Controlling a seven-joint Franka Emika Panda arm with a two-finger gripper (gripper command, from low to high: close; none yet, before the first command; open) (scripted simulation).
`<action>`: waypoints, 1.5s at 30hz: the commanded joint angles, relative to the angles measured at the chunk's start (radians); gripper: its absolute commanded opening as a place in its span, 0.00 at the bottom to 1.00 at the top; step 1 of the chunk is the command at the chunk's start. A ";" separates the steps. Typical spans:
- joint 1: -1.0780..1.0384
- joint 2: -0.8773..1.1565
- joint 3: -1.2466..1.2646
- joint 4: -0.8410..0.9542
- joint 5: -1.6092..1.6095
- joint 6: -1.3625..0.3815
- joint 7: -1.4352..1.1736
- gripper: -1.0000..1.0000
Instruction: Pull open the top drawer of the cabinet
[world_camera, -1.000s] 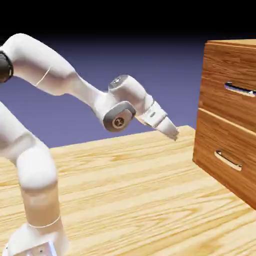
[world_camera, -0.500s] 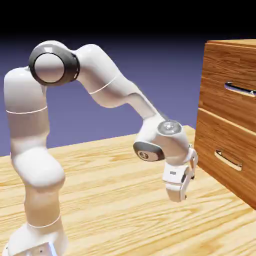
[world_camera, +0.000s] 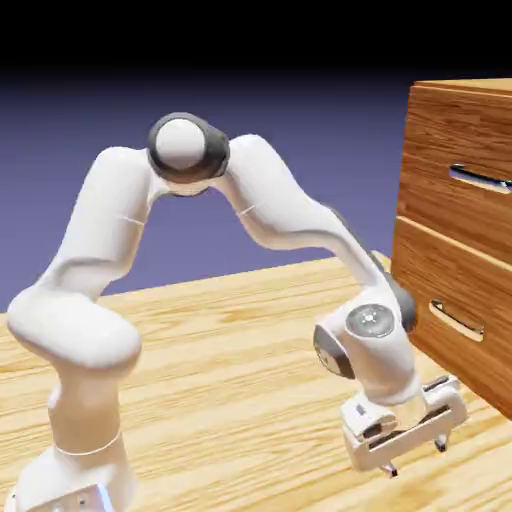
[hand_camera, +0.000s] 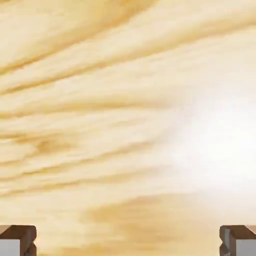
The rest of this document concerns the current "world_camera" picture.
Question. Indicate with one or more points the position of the wooden drawer front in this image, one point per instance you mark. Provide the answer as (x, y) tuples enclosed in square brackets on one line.
[(448, 160), (448, 280)]

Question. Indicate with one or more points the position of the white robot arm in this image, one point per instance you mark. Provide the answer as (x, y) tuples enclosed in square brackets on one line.
[(100, 224)]

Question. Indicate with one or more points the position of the wooden cabinet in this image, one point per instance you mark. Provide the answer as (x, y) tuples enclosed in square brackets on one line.
[(452, 240)]

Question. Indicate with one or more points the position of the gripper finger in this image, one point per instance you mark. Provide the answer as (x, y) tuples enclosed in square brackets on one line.
[(390, 468), (440, 443)]

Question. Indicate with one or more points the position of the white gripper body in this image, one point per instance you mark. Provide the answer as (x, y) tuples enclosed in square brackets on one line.
[(404, 438)]

